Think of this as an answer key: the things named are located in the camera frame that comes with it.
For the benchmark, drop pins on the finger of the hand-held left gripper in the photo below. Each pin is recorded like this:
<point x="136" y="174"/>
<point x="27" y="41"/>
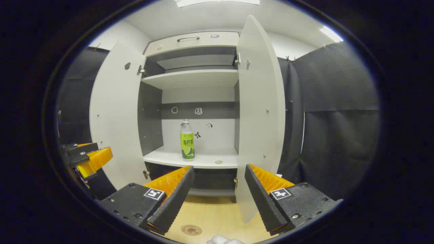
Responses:
<point x="96" y="159"/>
<point x="83" y="149"/>

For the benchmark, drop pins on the narrow ceiling light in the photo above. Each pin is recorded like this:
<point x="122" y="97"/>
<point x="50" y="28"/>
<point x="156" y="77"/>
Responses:
<point x="331" y="34"/>

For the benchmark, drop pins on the black cloth clip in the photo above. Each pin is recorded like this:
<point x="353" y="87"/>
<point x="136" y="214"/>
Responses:
<point x="290" y="59"/>

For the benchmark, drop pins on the large ceiling light panel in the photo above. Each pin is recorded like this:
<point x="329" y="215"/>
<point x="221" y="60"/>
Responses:
<point x="217" y="2"/>

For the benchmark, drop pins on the black backdrop cloth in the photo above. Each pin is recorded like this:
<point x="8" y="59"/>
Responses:
<point x="339" y="135"/>

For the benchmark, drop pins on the grey and white cabinet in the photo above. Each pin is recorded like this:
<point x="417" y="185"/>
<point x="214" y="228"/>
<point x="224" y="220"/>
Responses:
<point x="196" y="78"/>

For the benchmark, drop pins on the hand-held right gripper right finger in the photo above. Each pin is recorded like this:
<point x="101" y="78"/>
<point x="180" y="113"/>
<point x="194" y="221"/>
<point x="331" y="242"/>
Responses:
<point x="261" y="200"/>

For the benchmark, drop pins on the white cabinet door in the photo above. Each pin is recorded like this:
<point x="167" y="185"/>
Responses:
<point x="115" y="112"/>
<point x="257" y="118"/>

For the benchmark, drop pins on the round cork coaster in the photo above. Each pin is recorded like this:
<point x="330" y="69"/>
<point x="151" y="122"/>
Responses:
<point x="191" y="230"/>

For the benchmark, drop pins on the green label drink bottle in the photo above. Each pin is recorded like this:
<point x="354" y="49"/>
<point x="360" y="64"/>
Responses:
<point x="187" y="145"/>

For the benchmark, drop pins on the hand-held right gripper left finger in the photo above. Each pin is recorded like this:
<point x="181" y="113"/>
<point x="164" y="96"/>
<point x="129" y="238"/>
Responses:
<point x="173" y="203"/>

